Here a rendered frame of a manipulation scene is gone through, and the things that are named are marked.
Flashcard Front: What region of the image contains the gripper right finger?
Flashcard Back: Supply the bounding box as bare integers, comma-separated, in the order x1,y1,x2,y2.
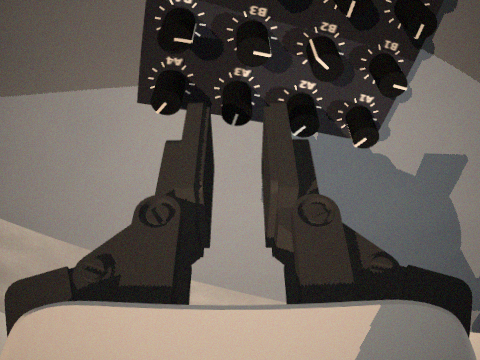
262,102,472,337

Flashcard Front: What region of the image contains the black knob box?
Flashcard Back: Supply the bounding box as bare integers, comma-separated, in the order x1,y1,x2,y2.
137,0,444,149

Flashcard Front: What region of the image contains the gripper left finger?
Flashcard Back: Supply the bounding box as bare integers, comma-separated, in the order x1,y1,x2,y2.
4,103,214,338

